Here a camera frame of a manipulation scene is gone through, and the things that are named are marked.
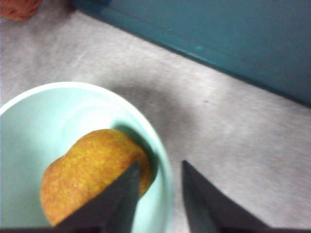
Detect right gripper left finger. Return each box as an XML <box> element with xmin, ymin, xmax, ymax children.
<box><xmin>52</xmin><ymin>161</ymin><xmax>141</xmax><ymax>230</ymax></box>

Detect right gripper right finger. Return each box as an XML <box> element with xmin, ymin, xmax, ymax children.
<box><xmin>182</xmin><ymin>160</ymin><xmax>271</xmax><ymax>230</ymax></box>

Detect teal ribbed bowl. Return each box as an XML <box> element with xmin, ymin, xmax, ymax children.
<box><xmin>0</xmin><ymin>82</ymin><xmax>174</xmax><ymax>233</ymax></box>

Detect dark rectangular tray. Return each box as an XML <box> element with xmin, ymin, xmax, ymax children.
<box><xmin>71</xmin><ymin>0</ymin><xmax>311</xmax><ymax>108</ymax></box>

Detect brown wicker basket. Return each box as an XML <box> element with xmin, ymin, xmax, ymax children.
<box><xmin>0</xmin><ymin>0</ymin><xmax>42</xmax><ymax>21</ymax></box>

